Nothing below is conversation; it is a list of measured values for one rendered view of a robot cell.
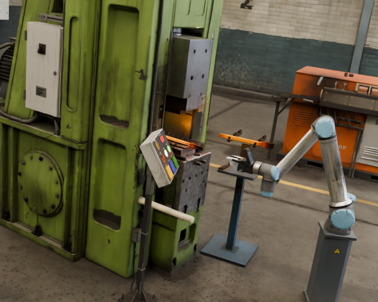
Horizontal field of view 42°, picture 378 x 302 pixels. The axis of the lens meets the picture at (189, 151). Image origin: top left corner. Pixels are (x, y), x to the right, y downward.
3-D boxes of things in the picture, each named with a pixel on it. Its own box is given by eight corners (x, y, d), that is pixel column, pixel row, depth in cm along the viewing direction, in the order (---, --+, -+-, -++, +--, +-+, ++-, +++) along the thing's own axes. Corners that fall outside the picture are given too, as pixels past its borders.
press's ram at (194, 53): (211, 93, 369) (218, 39, 357) (183, 98, 337) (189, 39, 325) (166, 82, 389) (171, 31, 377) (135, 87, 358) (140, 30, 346)
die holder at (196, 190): (204, 204, 393) (211, 151, 380) (177, 219, 362) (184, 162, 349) (149, 184, 421) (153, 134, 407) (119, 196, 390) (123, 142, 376)
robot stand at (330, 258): (332, 295, 375) (348, 224, 357) (339, 313, 354) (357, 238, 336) (303, 291, 375) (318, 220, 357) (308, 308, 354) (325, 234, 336)
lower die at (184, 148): (194, 153, 371) (196, 142, 368) (180, 159, 355) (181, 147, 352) (150, 139, 392) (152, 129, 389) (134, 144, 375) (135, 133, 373)
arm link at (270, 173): (273, 183, 326) (276, 169, 323) (257, 177, 332) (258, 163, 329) (279, 180, 334) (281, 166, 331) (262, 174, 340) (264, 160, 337)
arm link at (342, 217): (356, 220, 331) (335, 112, 317) (357, 230, 315) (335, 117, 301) (333, 222, 336) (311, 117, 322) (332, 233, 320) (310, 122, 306)
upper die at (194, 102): (200, 108, 360) (202, 94, 357) (185, 111, 344) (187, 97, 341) (155, 96, 381) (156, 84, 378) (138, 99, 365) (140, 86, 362)
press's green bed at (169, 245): (196, 256, 407) (203, 204, 393) (170, 274, 376) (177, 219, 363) (144, 233, 434) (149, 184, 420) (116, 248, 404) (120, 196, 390)
